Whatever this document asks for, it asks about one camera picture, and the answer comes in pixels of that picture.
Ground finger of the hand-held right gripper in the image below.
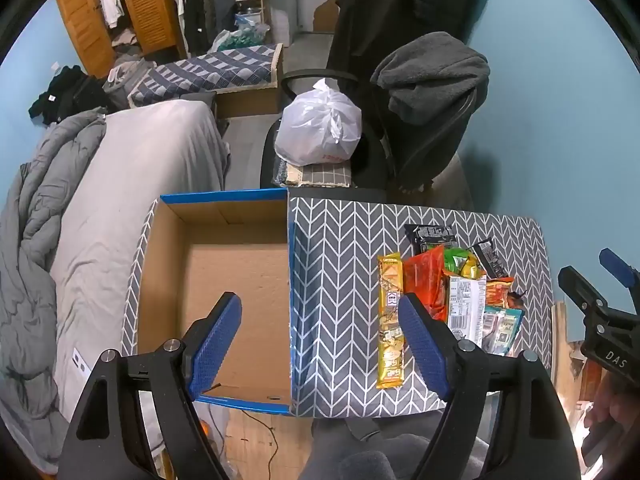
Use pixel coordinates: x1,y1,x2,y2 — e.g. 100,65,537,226
599,247,640,288
557,266,610,322

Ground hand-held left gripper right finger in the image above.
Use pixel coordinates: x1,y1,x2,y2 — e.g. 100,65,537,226
397,292,583,480

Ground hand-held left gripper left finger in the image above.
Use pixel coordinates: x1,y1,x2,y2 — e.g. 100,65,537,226
57,291,243,480

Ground long yellow snack packet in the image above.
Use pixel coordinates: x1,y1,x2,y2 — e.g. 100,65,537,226
376,253,409,390

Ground blue-edged cardboard box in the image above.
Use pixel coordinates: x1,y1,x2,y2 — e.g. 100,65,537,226
136,188,293,416

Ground red snack packet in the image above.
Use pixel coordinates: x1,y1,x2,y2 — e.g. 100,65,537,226
402,246,448,322

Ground orange octopus snack bag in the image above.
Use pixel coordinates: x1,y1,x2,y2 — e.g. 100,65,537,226
484,277,527,312

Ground person's right hand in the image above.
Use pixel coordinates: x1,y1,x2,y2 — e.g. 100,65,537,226
584,372,640,442

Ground white barcode snack packet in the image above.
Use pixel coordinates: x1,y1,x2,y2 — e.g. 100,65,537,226
442,270,488,347

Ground teal snack packet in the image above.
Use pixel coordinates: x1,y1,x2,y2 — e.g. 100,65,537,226
479,305,525,357

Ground black and white snack packet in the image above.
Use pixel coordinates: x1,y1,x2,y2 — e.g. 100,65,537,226
470,240,509,279

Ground green snack packet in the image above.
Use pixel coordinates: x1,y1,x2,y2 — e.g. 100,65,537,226
442,246,481,279

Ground person's grey trousers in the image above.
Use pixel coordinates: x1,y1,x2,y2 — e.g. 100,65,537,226
299,416,492,480

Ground bed with grey sheet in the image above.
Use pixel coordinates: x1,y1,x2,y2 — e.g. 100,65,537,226
47,100,232,411

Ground checkered seat cushion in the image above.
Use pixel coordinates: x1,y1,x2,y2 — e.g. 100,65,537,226
272,157,354,189

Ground grey comforter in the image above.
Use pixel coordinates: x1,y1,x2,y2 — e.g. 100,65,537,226
0,107,109,462

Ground white plastic bag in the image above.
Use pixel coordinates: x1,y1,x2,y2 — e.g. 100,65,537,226
274,78,363,167

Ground grey fleece garment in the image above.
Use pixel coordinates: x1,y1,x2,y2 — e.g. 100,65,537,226
370,31,492,194

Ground blue patterned blanket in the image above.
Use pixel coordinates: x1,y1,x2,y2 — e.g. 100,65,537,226
129,42,279,107

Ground pile of grey clothes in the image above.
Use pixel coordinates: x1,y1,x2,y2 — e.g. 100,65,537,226
102,57,157,107

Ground pile of black clothes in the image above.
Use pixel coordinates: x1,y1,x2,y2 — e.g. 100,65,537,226
29,65,109,126

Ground teal plastic bag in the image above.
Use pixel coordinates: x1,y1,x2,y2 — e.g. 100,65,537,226
214,22,271,54

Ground hanging dark clothes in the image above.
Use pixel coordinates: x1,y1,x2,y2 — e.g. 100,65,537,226
170,0,239,59

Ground wooden wardrobe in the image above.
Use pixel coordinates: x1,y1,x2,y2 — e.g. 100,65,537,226
54,0,189,79

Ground black cable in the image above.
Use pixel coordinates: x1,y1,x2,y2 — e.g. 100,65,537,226
207,404,282,480

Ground wooden bed frame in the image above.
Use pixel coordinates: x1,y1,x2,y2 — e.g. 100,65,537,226
127,42,285,118

